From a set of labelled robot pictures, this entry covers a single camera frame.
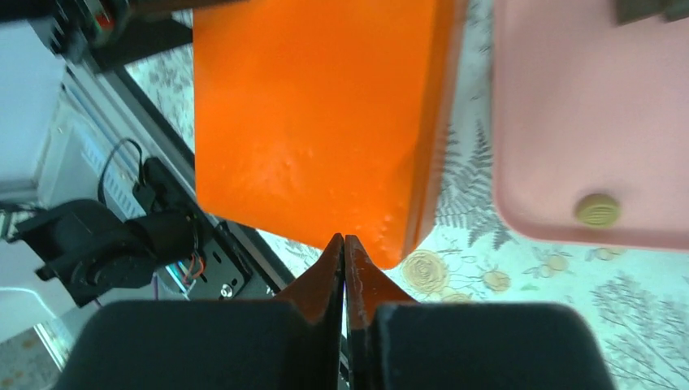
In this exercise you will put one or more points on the caramel round chocolate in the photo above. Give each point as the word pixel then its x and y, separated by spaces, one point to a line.
pixel 597 210

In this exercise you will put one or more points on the pink tray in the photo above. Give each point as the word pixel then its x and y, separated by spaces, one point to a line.
pixel 581 105

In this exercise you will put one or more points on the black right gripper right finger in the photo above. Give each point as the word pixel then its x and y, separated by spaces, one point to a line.
pixel 396 342

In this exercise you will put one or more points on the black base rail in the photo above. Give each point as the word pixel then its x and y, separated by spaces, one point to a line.
pixel 235 261

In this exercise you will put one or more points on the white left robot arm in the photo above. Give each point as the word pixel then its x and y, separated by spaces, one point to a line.
pixel 144 216

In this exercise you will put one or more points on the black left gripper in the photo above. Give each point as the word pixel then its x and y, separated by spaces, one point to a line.
pixel 72 28

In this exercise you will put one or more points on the orange box lid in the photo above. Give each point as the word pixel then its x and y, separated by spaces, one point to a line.
pixel 320 117

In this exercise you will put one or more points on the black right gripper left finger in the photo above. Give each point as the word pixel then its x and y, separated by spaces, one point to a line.
pixel 289 341

